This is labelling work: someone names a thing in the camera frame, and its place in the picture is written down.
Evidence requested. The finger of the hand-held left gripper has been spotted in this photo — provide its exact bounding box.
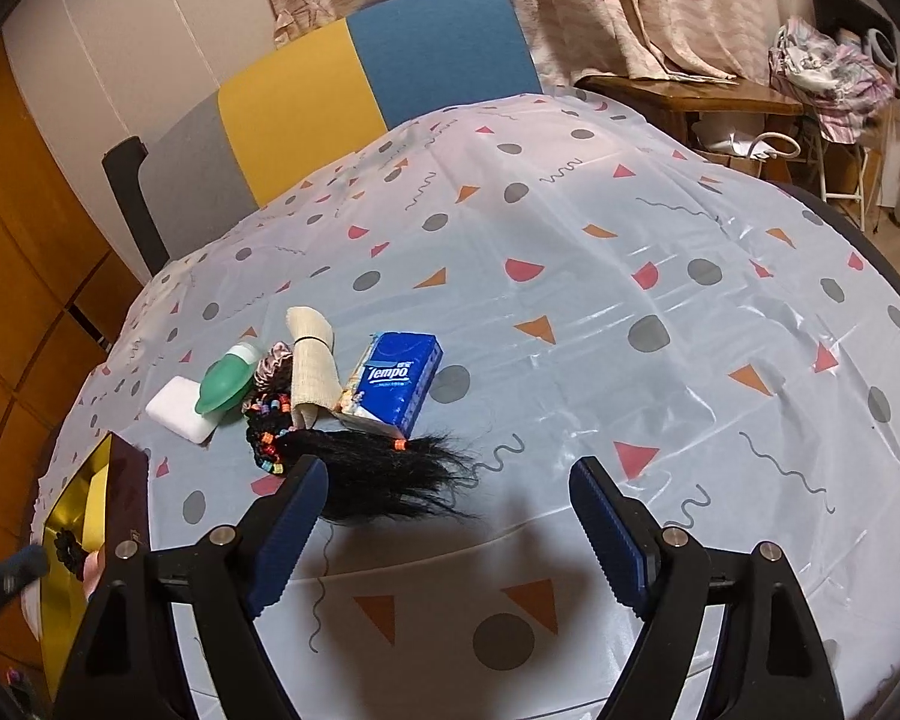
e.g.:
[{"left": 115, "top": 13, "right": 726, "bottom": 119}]
[{"left": 0, "top": 544, "right": 50, "bottom": 616}]

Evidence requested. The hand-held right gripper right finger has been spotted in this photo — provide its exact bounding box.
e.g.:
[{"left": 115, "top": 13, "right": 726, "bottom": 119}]
[{"left": 568, "top": 456, "right": 847, "bottom": 720}]

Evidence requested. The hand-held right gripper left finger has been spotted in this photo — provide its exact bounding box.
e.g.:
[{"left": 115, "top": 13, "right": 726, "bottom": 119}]
[{"left": 52, "top": 456, "right": 329, "bottom": 720}]

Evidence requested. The black hairpiece with coloured beads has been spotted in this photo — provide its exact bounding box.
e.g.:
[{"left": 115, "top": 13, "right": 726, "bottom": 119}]
[{"left": 241, "top": 386, "right": 488, "bottom": 526}]

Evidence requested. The gold tin box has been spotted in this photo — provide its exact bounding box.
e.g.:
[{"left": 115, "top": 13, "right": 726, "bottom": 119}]
[{"left": 30, "top": 431, "right": 151, "bottom": 706}]

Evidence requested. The beige bandage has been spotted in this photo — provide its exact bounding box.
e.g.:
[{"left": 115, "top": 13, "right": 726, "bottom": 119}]
[{"left": 285, "top": 306, "right": 346, "bottom": 428}]

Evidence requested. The green silicone dome bottle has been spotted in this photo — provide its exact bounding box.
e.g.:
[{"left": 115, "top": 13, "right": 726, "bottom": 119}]
[{"left": 195, "top": 341, "right": 263, "bottom": 417}]

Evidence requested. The white block sponge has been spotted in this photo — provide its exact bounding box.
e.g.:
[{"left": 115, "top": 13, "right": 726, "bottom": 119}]
[{"left": 146, "top": 375, "right": 222, "bottom": 445}]

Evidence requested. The pink scrunchie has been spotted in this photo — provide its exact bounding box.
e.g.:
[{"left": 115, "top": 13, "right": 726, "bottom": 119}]
[{"left": 253, "top": 343, "right": 295, "bottom": 391}]

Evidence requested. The blue tissue packet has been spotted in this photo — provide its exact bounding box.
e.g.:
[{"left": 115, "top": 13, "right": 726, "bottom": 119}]
[{"left": 335, "top": 331, "right": 443, "bottom": 440}]

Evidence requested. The white patterned tablecloth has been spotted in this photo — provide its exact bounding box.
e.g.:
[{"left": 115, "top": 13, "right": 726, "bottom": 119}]
[{"left": 34, "top": 86, "right": 900, "bottom": 720}]

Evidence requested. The wooden wardrobe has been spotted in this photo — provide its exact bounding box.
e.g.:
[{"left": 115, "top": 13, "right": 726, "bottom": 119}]
[{"left": 0, "top": 37, "right": 147, "bottom": 541}]

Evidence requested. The white bag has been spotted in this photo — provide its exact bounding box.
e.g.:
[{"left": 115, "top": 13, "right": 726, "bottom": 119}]
[{"left": 694, "top": 131, "right": 800, "bottom": 181}]

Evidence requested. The white metal rack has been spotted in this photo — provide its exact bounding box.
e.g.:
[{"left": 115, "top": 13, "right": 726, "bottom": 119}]
[{"left": 814, "top": 116, "right": 882, "bottom": 233}]

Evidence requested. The grey yellow blue chair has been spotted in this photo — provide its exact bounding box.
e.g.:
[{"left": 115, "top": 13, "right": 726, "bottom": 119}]
[{"left": 139, "top": 0, "right": 545, "bottom": 278}]

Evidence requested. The wooden side table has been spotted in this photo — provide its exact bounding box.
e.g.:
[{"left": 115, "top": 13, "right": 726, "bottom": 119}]
[{"left": 574, "top": 73, "right": 805, "bottom": 158}]

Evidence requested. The pile of clothes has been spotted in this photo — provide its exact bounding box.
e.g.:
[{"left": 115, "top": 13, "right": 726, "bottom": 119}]
[{"left": 769, "top": 15, "right": 897, "bottom": 143}]

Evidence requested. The beige patterned curtain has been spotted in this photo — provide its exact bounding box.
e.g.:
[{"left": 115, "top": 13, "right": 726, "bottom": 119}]
[{"left": 251, "top": 0, "right": 818, "bottom": 87}]

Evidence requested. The white round fan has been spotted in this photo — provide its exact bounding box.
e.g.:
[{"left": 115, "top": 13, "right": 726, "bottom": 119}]
[{"left": 862, "top": 24, "right": 899, "bottom": 67}]

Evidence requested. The dark shelf unit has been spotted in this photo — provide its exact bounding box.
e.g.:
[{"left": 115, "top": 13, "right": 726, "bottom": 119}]
[{"left": 810, "top": 0, "right": 900, "bottom": 38}]

